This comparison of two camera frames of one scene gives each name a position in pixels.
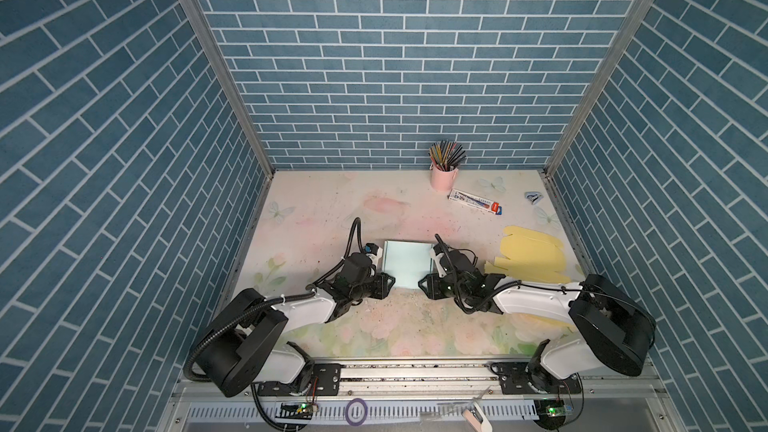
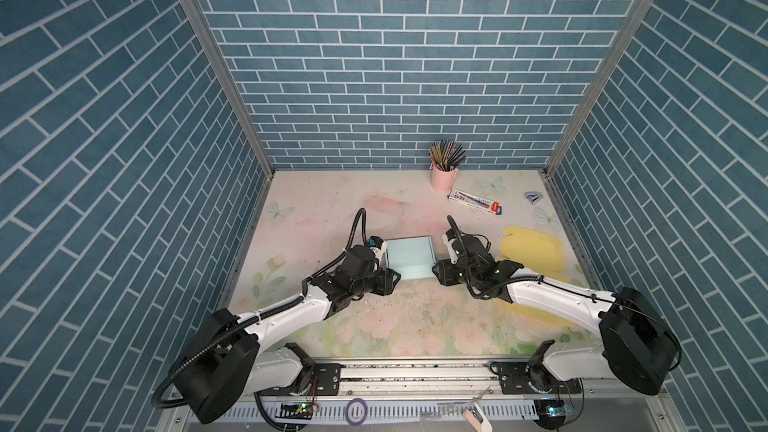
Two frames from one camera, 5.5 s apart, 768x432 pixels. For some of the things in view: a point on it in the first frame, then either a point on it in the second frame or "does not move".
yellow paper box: x=530 y=255 does not move
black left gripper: x=382 y=287 does not move
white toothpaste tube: x=479 y=202 does not move
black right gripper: x=430 y=288 -> x=443 y=271
